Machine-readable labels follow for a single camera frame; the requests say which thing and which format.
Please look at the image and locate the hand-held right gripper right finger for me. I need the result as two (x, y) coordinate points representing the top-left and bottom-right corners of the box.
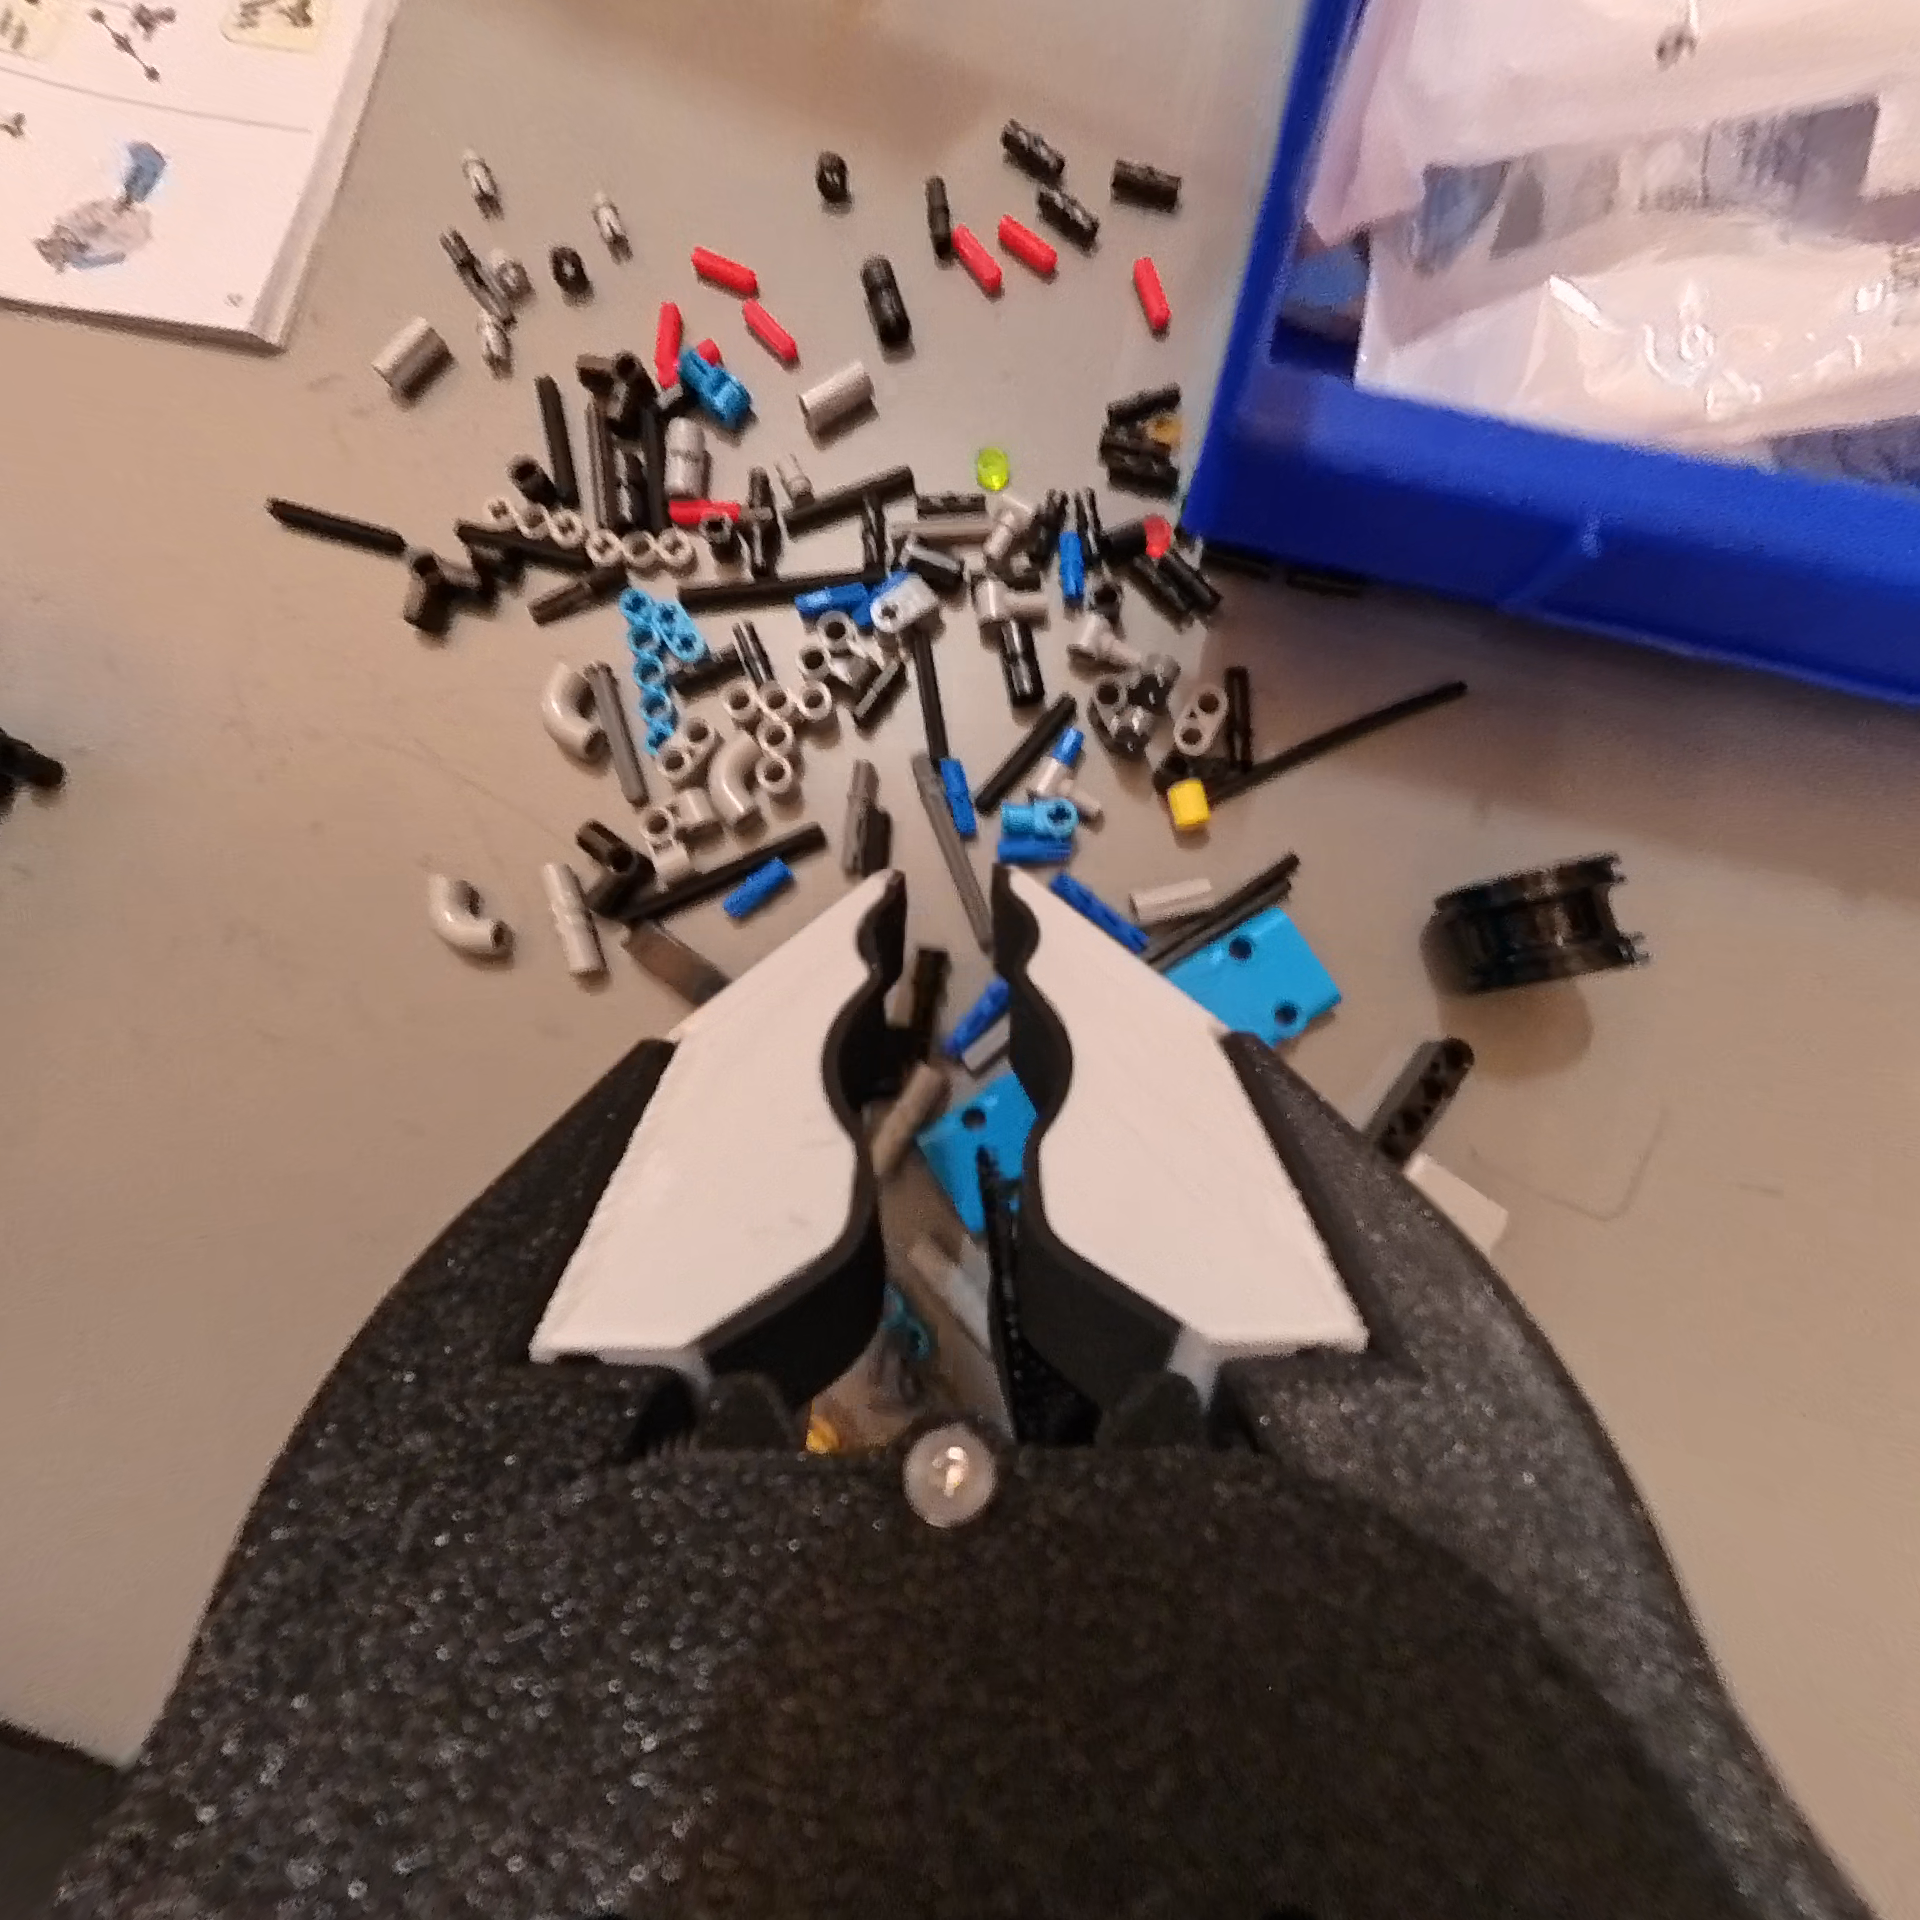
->
(990, 866), (1368, 1353)

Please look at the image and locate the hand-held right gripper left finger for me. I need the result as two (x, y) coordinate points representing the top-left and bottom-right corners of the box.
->
(528, 871), (910, 1370)

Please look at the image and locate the pile of small brick parts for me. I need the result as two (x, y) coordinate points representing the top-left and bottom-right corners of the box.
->
(268, 116), (1508, 1442)

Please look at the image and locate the grey desk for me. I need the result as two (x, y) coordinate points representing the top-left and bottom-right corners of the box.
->
(0, 0), (1920, 1864)

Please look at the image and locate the black toy wheel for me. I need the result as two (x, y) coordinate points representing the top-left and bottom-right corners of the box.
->
(1423, 855), (1653, 995)

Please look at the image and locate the blue plastic bin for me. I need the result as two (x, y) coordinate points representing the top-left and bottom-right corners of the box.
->
(1176, 0), (1920, 706)

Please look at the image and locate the clear plastic bags bundle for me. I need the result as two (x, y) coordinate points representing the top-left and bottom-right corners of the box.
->
(1304, 0), (1920, 489)

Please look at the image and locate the instruction booklet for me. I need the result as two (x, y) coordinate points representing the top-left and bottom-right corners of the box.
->
(0, 0), (399, 354)

